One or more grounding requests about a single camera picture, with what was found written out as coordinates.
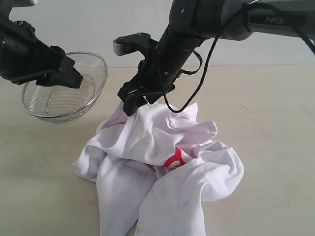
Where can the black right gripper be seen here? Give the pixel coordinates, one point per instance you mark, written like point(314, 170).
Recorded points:
point(154, 77)

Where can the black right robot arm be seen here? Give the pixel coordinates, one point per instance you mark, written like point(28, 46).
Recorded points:
point(191, 22)

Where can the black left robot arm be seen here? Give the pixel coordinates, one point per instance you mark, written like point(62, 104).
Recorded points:
point(7, 5)

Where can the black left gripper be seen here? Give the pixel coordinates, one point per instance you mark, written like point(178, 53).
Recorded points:
point(24, 58)

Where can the metal wire mesh basket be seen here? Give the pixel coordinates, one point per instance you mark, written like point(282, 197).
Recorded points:
point(60, 104)

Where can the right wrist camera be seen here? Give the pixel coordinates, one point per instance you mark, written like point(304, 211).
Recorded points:
point(138, 42)

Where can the white t-shirt red print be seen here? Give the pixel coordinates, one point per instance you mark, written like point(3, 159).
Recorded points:
point(154, 169)

